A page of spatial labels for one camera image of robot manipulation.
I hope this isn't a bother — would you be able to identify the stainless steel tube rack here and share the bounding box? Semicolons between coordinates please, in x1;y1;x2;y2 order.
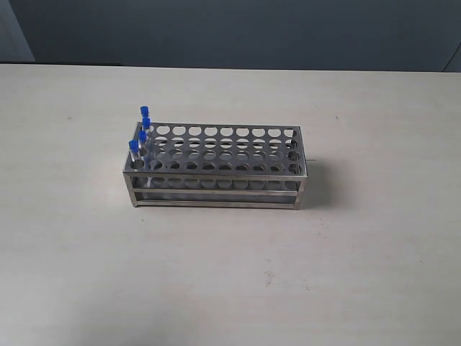
122;123;308;210

